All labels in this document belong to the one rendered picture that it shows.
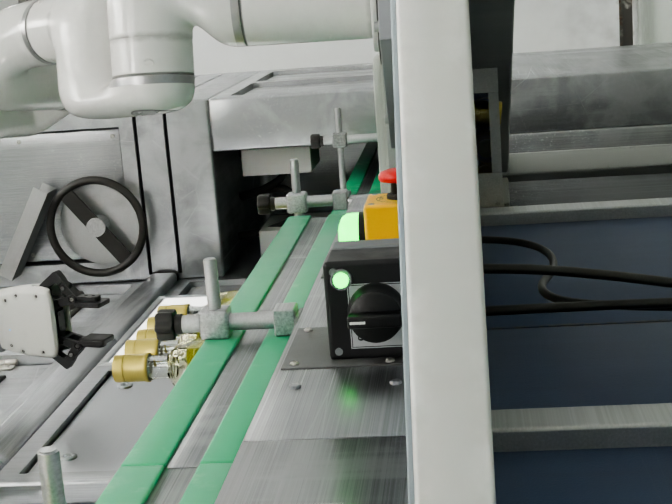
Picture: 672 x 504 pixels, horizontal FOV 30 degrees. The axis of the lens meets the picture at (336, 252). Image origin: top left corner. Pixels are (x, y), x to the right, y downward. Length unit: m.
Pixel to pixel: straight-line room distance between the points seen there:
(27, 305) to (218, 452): 0.98
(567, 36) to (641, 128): 2.75
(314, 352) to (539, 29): 4.34
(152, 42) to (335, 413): 0.67
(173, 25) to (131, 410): 0.61
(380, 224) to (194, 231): 1.42
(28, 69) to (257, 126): 0.97
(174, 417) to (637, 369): 0.36
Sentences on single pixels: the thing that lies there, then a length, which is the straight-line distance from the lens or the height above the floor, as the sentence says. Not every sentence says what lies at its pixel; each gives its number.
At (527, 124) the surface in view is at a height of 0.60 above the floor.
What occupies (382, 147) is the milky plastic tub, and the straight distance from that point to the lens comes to 1.73.
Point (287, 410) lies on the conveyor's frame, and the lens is 0.89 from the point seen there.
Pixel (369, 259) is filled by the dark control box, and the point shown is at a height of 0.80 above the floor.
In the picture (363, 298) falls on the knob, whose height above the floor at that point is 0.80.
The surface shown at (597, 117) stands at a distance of 2.56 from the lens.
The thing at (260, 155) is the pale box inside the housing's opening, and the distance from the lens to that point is 2.69.
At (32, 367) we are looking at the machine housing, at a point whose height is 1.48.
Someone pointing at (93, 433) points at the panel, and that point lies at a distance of 1.74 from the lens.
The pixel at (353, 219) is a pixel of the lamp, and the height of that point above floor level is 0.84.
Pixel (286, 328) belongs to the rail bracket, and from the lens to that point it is 1.13.
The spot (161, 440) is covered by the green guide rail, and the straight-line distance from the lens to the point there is 0.91.
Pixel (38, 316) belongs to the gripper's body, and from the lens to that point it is 1.83.
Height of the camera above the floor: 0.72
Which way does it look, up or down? 6 degrees up
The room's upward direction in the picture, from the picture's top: 93 degrees counter-clockwise
